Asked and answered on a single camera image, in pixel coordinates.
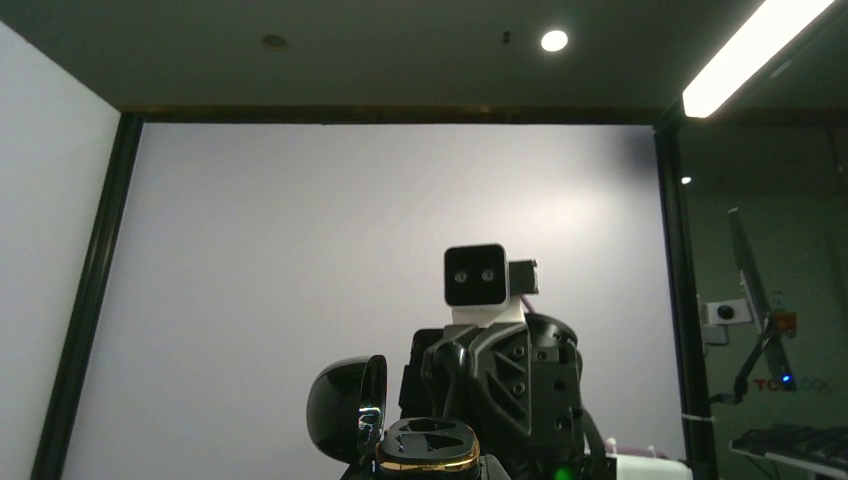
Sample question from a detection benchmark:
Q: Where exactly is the round ceiling spotlight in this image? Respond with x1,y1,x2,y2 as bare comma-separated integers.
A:
540,29,569,53

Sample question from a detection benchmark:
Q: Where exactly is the black earbud case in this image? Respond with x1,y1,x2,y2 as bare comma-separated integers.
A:
306,354,484,479

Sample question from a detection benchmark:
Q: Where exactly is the ceiling strip light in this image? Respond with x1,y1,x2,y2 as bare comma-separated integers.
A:
681,0,842,119

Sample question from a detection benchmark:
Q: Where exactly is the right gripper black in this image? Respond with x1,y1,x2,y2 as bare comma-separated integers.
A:
399,313,585,479

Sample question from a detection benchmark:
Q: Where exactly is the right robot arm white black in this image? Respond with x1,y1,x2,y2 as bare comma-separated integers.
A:
399,313,693,479

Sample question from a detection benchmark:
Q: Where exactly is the black keyboard on tray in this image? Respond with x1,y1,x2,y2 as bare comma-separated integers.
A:
729,424,847,479

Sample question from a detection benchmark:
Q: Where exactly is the black frame post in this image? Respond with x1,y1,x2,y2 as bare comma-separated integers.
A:
654,102,719,479
30,113,145,479

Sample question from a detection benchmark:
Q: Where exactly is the black frame post right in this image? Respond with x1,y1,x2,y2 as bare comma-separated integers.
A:
654,102,719,479

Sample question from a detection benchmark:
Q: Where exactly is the black frame post left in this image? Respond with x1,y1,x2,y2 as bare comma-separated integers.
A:
30,113,145,479

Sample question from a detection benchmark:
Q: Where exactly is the small black earbud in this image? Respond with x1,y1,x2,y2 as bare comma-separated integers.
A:
430,341,471,419

